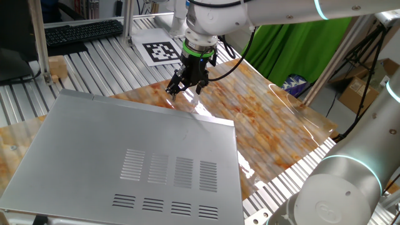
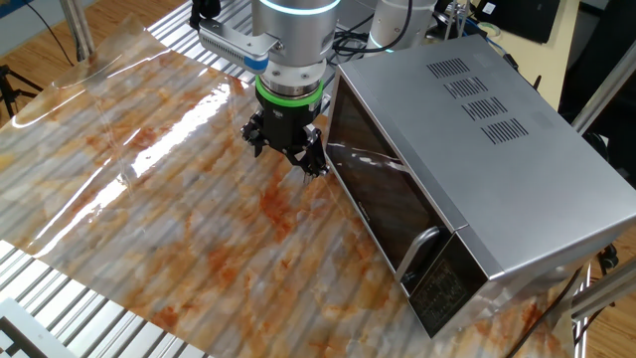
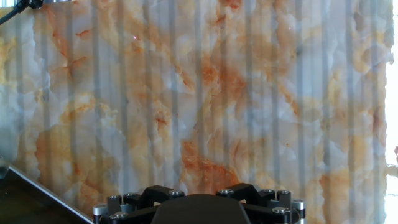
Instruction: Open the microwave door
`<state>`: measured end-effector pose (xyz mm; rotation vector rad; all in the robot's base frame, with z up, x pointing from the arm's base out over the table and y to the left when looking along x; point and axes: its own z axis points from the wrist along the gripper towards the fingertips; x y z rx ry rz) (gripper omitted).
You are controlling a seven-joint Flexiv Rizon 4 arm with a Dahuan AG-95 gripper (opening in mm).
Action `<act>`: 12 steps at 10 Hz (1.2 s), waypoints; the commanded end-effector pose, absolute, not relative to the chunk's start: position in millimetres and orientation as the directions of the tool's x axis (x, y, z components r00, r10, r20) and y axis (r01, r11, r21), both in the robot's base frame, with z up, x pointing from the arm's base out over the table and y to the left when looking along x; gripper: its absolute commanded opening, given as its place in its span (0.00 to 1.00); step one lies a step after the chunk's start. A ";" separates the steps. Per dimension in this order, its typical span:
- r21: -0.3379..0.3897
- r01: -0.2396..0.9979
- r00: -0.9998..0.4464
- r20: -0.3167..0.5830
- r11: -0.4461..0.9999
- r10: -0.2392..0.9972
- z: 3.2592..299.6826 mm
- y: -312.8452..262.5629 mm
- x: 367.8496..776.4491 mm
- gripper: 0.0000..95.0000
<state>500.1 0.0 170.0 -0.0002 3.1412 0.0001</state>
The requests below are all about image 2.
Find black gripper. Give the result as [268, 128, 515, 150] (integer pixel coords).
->
[240, 96, 331, 181]

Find orange marble pattern sheet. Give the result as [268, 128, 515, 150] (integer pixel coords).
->
[0, 14, 577, 358]

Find grey metal box lid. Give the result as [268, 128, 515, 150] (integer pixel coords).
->
[335, 33, 636, 340]

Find beige desk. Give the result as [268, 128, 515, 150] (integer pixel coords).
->
[469, 0, 581, 111]

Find black rectangular device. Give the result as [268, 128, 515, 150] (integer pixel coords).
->
[489, 0, 562, 45]

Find black tripod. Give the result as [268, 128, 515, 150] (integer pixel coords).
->
[0, 64, 44, 120]

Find white fiducial tag board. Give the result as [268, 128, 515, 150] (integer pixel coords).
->
[0, 296, 76, 358]

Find green adapter ring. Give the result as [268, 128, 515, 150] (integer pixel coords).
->
[254, 78, 325, 109]

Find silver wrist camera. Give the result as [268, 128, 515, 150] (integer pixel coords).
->
[197, 18, 283, 76]

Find tangled black cable bundle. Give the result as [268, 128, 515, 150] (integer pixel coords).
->
[331, 0, 414, 59]

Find black camera cable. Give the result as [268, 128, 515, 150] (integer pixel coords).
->
[188, 0, 223, 30]

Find aluminium frame post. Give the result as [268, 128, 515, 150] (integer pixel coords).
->
[59, 0, 96, 64]
[570, 39, 636, 135]

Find thin black floor cable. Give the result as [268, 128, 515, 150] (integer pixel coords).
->
[22, 0, 76, 67]

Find thin black hanging cable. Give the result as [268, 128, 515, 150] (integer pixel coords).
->
[505, 267, 583, 358]

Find aluminium frame beam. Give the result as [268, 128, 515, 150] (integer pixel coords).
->
[570, 256, 636, 322]

